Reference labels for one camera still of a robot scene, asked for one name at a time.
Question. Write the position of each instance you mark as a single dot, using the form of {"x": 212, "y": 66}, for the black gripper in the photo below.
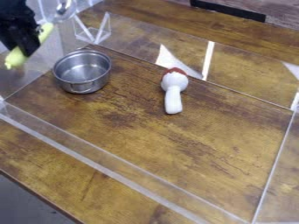
{"x": 16, "y": 13}

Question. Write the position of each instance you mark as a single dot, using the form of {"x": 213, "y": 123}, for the green handled metal spoon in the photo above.
{"x": 64, "y": 11}

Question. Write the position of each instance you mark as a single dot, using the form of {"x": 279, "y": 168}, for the small steel pot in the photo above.
{"x": 81, "y": 71}

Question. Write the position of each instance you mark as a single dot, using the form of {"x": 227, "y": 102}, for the white red plush mushroom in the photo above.
{"x": 173, "y": 83}

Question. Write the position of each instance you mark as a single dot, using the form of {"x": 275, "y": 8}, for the black bar on table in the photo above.
{"x": 228, "y": 10}

